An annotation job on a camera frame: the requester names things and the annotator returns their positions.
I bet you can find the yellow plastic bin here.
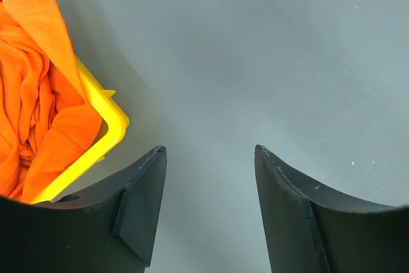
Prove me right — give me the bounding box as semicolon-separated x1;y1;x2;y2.
0;0;130;205

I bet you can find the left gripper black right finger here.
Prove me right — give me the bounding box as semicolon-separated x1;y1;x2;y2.
254;145;408;272

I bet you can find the orange t shirt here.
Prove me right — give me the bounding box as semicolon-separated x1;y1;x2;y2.
0;0;103;204

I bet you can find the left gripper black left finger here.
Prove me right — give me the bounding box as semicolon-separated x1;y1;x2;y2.
1;146;167;272

